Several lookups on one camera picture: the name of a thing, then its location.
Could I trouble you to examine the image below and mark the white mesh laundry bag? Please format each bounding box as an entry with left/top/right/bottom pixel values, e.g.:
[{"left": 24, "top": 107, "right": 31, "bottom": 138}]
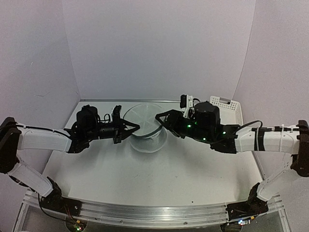
[{"left": 124, "top": 103, "right": 167, "bottom": 153}]

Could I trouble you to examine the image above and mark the white plastic basket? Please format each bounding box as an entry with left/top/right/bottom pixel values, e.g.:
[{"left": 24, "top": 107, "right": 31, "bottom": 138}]
[{"left": 210, "top": 96, "right": 243, "bottom": 126}]

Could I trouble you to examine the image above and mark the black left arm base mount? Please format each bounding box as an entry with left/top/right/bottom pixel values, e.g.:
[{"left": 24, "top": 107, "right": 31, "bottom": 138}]
[{"left": 39, "top": 177, "right": 82, "bottom": 216}]

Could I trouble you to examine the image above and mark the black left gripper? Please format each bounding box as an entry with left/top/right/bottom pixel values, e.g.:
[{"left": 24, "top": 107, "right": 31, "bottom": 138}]
[{"left": 85, "top": 115, "right": 140, "bottom": 144}]

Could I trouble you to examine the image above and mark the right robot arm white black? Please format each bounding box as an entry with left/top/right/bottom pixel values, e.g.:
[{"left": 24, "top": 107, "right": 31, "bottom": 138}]
[{"left": 155, "top": 101, "right": 309, "bottom": 214}]

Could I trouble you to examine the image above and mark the aluminium table front rail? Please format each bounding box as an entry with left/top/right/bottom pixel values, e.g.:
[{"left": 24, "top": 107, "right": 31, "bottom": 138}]
[{"left": 23, "top": 191, "right": 283, "bottom": 228}]

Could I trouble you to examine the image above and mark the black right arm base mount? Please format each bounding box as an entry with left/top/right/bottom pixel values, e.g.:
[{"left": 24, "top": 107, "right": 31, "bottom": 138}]
[{"left": 226, "top": 183, "right": 268, "bottom": 221}]

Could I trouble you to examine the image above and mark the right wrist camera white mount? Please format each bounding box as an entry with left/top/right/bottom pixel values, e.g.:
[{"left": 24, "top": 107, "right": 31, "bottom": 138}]
[{"left": 180, "top": 94, "right": 201, "bottom": 119}]

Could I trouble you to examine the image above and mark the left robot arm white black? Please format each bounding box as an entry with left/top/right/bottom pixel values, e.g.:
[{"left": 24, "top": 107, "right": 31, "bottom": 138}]
[{"left": 0, "top": 105, "right": 140, "bottom": 211}]

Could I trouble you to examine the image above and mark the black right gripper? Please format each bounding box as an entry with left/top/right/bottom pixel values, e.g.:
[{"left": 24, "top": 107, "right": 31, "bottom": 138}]
[{"left": 156, "top": 110, "right": 212, "bottom": 144}]

